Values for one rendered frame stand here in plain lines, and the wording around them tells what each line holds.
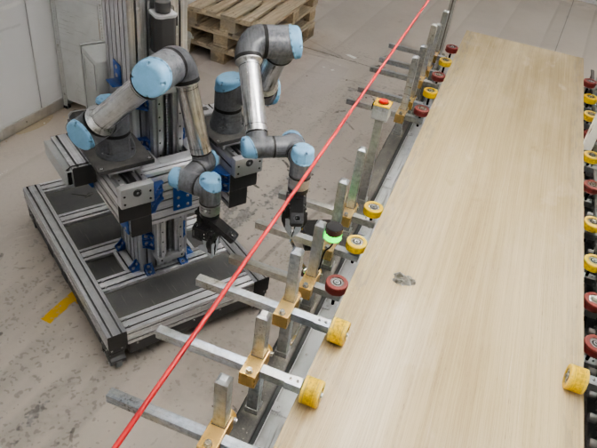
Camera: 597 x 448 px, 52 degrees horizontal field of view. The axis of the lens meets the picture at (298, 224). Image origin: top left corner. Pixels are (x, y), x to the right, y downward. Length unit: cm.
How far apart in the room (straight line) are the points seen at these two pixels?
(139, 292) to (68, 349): 42
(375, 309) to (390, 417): 42
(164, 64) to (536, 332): 150
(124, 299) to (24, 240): 94
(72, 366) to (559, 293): 212
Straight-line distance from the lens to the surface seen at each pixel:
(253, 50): 218
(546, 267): 256
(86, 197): 369
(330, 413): 182
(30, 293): 346
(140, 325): 290
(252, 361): 181
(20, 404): 301
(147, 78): 199
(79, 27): 460
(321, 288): 220
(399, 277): 225
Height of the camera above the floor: 238
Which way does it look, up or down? 38 degrees down
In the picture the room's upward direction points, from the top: 8 degrees clockwise
